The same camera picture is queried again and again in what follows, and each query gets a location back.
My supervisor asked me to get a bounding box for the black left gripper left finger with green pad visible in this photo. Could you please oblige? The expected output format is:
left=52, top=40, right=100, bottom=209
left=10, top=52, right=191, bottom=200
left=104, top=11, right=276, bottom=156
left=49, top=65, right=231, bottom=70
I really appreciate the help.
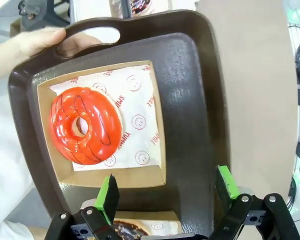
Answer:
left=44, top=173, right=126, bottom=240

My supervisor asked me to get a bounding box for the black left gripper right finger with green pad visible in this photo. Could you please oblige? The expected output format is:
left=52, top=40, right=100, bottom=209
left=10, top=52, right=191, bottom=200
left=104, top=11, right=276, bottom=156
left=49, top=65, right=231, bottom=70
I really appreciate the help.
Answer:
left=209, top=165, right=300, bottom=240

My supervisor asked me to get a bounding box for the chocolate donut with nut bits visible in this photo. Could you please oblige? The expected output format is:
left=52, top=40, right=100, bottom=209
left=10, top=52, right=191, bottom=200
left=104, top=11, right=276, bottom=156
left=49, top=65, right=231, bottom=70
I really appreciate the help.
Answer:
left=112, top=219, right=151, bottom=239

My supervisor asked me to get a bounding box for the printed paper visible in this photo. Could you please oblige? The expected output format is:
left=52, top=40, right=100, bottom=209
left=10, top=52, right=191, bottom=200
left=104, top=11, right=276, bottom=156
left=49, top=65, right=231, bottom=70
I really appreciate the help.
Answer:
left=49, top=64, right=161, bottom=172
left=138, top=219, right=182, bottom=237

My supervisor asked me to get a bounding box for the red glazed donut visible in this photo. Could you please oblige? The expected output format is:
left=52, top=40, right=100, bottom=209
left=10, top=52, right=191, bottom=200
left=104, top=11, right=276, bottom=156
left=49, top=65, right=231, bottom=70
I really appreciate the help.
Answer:
left=49, top=86, right=123, bottom=166

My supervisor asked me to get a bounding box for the brown plastic serving tray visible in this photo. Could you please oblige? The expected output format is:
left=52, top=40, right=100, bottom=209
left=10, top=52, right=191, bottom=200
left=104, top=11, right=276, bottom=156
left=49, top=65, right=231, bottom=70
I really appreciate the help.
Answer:
left=7, top=9, right=232, bottom=240

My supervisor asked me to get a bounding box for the person's forearm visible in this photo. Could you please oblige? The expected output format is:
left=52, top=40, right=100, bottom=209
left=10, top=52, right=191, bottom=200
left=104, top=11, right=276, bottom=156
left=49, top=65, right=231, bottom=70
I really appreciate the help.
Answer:
left=0, top=39, right=22, bottom=81

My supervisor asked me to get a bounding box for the person's white shirt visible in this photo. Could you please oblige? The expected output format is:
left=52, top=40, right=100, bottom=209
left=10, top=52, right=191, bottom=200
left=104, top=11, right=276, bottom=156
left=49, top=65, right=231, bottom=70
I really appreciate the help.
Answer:
left=0, top=97, right=61, bottom=240

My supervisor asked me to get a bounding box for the dark glazed donut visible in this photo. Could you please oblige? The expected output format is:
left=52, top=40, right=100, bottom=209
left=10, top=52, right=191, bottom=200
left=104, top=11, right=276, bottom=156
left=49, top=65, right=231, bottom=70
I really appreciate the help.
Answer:
left=129, top=0, right=153, bottom=13

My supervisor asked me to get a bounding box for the cardboard tray with dark donut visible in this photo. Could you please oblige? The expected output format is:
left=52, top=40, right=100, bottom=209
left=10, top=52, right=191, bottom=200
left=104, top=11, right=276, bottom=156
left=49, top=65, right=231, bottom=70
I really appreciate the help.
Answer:
left=109, top=0, right=170, bottom=19

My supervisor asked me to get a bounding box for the person's hand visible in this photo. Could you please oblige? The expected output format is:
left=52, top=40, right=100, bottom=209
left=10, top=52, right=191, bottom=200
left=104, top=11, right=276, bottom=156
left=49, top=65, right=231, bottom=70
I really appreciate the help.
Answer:
left=13, top=27, right=104, bottom=60

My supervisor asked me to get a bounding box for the black metal stand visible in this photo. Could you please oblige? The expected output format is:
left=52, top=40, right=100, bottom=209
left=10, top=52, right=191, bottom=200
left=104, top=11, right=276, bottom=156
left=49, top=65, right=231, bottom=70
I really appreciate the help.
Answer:
left=18, top=0, right=71, bottom=30

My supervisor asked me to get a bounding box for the black cable bundle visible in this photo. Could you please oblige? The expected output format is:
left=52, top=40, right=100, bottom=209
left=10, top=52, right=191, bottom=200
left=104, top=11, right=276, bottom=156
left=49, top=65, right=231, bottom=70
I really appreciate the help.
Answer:
left=288, top=178, right=298, bottom=210

